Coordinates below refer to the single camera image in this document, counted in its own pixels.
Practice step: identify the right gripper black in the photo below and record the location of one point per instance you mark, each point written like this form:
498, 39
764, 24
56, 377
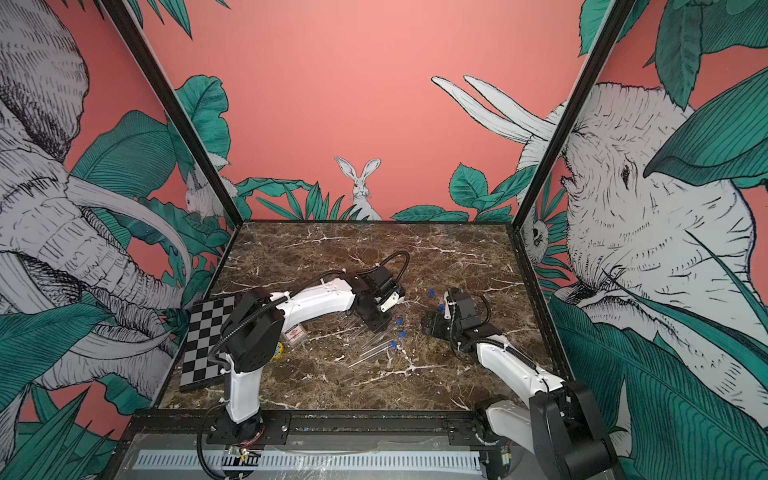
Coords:
436, 330

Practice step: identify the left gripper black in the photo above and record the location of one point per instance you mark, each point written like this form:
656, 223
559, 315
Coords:
379, 326

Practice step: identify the clear test tube blue stopper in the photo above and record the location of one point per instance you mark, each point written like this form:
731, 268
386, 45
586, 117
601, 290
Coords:
395, 331
373, 353

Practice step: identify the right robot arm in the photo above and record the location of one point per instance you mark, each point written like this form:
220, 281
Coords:
560, 424

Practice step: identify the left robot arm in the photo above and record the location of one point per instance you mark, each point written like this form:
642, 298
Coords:
253, 330

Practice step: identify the yellow blue small toy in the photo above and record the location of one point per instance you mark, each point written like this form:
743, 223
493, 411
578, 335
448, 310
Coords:
278, 352

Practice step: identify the checkerboard calibration board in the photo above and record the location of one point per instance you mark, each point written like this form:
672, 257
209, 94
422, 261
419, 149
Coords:
205, 325

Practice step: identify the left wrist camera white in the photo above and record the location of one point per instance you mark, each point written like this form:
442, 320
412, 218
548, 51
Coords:
395, 298

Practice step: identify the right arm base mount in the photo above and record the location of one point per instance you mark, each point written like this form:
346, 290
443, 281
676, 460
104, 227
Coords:
473, 430

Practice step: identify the white slotted cable duct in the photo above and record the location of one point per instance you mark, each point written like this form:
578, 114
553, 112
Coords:
466, 462

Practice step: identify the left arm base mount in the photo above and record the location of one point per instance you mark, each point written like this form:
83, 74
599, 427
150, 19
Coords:
267, 427

